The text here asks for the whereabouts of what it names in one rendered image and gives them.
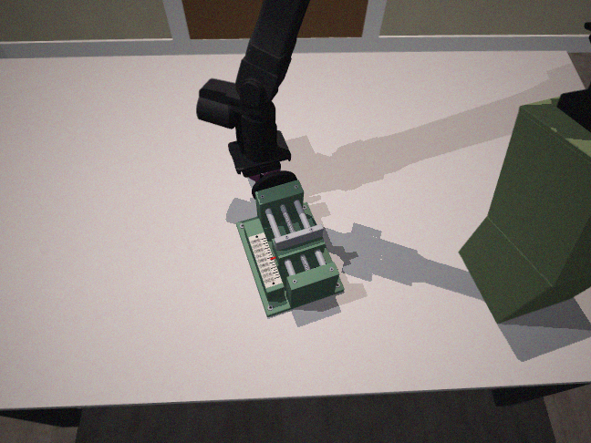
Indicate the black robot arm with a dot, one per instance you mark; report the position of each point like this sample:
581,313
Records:
270,48

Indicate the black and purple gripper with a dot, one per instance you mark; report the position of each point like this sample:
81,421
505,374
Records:
259,158

